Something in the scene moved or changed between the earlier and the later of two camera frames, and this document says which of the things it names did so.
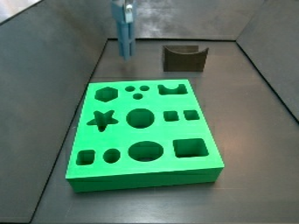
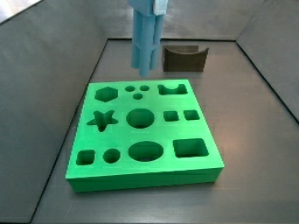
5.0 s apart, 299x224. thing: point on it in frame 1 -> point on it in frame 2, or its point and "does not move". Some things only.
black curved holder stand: (184, 59) does not move
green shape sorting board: (145, 137) does not move
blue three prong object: (126, 29) -> (147, 27)
